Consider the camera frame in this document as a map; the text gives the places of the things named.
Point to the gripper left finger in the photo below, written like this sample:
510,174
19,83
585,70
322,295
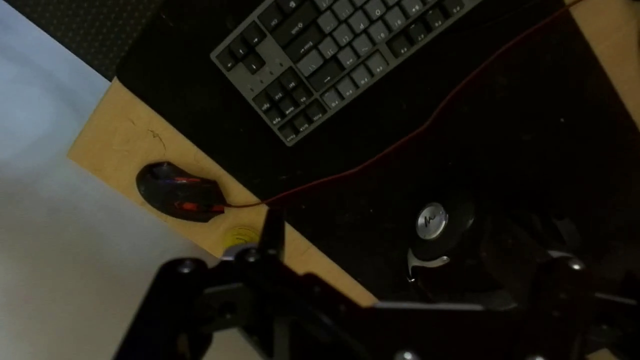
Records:
235,300

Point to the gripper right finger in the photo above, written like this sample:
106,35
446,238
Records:
565,305

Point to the black and red computer mouse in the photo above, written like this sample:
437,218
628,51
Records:
181,192

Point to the black headset with silver caps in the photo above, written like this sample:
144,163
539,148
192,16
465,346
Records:
440,235

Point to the black desk mat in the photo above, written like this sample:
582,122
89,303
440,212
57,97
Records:
500,150

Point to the grey computer keyboard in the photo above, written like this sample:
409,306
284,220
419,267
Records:
320,55

